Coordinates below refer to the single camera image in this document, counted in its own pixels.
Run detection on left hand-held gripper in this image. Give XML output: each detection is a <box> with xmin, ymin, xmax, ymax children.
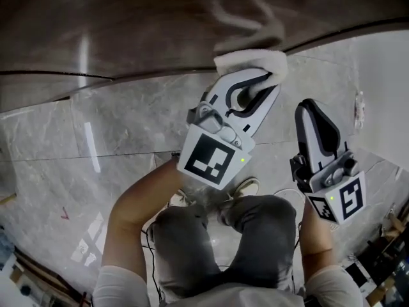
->
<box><xmin>176</xmin><ymin>68</ymin><xmax>282</xmax><ymax>191</ymax></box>

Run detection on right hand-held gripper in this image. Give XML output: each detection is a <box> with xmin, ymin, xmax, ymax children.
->
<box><xmin>289</xmin><ymin>98</ymin><xmax>367</xmax><ymax>226</ymax></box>

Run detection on white fluffy cloth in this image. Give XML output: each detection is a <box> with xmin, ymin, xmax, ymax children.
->
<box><xmin>213</xmin><ymin>50</ymin><xmax>289</xmax><ymax>106</ymax></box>

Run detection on dark wooden cabinet door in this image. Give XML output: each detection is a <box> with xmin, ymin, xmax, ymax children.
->
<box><xmin>0</xmin><ymin>0</ymin><xmax>409</xmax><ymax>80</ymax></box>

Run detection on person's left forearm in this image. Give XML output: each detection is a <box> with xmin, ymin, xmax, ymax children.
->
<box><xmin>101</xmin><ymin>158</ymin><xmax>185</xmax><ymax>273</ymax></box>

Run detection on person's right forearm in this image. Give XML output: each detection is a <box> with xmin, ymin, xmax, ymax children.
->
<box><xmin>300</xmin><ymin>199</ymin><xmax>337</xmax><ymax>272</ymax></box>

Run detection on clear plastic bottle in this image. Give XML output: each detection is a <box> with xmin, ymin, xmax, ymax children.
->
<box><xmin>353</xmin><ymin>90</ymin><xmax>367</xmax><ymax>130</ymax></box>

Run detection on white panel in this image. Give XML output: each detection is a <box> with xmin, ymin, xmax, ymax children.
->
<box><xmin>352</xmin><ymin>27</ymin><xmax>409</xmax><ymax>179</ymax></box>

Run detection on person's right shoe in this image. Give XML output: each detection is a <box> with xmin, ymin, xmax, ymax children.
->
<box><xmin>228</xmin><ymin>177</ymin><xmax>261</xmax><ymax>203</ymax></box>

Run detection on person's shoe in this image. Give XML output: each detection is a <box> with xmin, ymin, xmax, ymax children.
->
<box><xmin>169</xmin><ymin>187</ymin><xmax>197</xmax><ymax>209</ymax></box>
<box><xmin>228</xmin><ymin>177</ymin><xmax>261</xmax><ymax>203</ymax></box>

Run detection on person's left shoe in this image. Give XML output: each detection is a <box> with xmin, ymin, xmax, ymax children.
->
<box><xmin>169</xmin><ymin>187</ymin><xmax>197</xmax><ymax>209</ymax></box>

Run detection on person's grey trousers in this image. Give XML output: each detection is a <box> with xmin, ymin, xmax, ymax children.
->
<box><xmin>150</xmin><ymin>194</ymin><xmax>298</xmax><ymax>300</ymax></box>

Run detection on person's white shirt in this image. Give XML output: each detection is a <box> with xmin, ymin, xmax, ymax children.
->
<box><xmin>91</xmin><ymin>263</ymin><xmax>367</xmax><ymax>307</ymax></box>

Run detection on dark wooden furniture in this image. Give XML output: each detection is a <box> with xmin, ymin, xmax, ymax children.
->
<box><xmin>0</xmin><ymin>222</ymin><xmax>88</xmax><ymax>307</ymax></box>

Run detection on black cable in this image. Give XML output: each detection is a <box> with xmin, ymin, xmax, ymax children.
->
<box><xmin>140</xmin><ymin>228</ymin><xmax>161</xmax><ymax>301</ymax></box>
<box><xmin>291</xmin><ymin>220</ymin><xmax>304</xmax><ymax>253</ymax></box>

